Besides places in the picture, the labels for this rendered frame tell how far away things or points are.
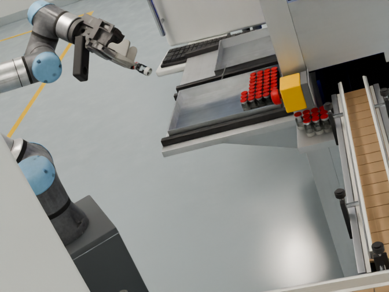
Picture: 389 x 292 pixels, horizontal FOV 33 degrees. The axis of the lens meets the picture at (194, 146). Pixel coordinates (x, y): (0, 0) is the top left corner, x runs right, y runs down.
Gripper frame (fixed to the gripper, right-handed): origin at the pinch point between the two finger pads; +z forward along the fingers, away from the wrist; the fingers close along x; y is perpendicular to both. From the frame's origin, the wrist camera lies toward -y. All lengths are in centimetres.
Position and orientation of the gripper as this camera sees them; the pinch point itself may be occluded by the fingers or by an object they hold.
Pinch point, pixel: (132, 66)
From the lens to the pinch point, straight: 170.3
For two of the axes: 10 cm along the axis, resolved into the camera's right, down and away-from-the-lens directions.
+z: 8.2, 4.3, -3.8
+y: 4.9, -8.7, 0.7
